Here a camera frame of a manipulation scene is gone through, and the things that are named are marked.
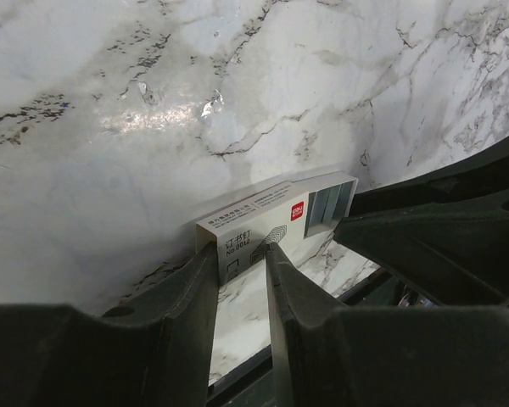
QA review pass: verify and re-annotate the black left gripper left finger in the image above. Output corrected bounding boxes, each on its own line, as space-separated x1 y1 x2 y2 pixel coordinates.
0 244 218 406

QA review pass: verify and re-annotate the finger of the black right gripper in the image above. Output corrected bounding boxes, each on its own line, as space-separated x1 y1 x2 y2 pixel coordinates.
334 189 509 305
351 136 509 216

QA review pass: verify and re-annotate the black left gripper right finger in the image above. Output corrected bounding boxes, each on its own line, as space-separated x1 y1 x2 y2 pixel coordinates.
266 244 509 406

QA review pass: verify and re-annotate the white staple box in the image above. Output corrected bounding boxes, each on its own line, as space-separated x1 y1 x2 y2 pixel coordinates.
196 181 309 286

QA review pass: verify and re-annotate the small grey staple tray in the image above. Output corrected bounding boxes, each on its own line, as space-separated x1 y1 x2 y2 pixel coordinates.
297 171 358 237

